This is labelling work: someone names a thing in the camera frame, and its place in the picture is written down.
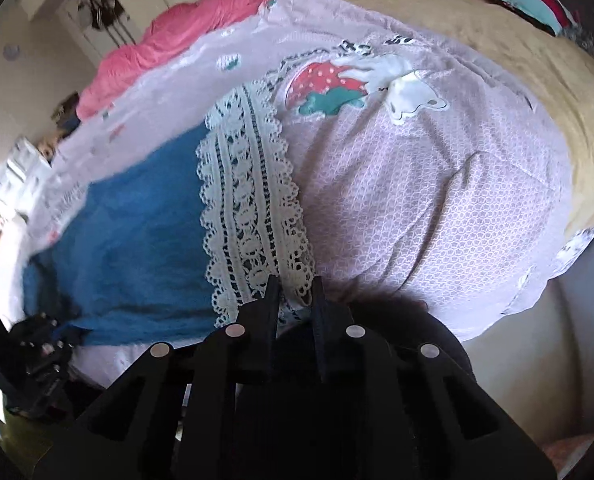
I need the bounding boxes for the pink strawberry bear printed bedsheet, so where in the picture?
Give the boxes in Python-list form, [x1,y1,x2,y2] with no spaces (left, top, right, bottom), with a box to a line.
[0,0,594,391]

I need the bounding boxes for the tan mattress cover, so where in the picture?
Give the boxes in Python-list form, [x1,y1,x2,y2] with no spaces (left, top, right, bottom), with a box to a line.
[339,0,594,238]

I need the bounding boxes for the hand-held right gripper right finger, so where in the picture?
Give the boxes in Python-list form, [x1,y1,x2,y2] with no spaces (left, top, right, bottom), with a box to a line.
[312,277,558,480]

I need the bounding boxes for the dark hanging bags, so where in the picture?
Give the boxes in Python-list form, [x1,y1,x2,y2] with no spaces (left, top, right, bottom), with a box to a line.
[77,0,128,31]

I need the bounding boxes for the blue denim jeans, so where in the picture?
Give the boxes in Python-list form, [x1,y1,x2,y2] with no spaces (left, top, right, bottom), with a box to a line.
[23,82,318,347]

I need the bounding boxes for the coral pink quilt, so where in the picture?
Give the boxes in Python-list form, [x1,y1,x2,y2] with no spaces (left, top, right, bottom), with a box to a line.
[76,0,472,121]

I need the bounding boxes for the white wardrobe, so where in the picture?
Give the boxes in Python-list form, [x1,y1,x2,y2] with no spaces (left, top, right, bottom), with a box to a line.
[19,0,212,68]

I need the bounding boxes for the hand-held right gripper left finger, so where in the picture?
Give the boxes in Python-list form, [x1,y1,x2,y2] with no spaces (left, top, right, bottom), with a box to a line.
[32,276,281,480]

